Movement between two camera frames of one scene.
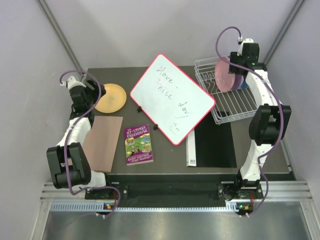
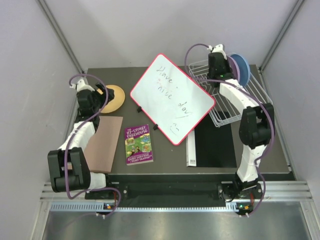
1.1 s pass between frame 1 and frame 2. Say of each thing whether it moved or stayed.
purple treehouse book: stayed
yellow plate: stayed
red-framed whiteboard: stayed
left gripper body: moved
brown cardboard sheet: stayed
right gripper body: moved
